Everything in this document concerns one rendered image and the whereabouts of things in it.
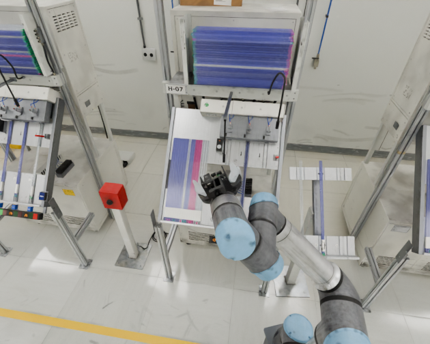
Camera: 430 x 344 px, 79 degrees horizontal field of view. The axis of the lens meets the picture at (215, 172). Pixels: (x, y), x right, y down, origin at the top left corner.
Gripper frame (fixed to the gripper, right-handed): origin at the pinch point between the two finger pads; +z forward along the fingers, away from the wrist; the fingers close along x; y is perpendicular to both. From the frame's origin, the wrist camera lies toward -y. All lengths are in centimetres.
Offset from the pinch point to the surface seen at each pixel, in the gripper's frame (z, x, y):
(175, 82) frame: 83, 2, 26
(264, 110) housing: 71, -37, -9
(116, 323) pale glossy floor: 55, 113, -93
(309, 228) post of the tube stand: 46, -31, -79
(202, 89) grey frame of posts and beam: 82, -10, 15
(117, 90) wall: 275, 80, 36
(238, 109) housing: 75, -24, -3
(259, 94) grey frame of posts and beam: 73, -37, 0
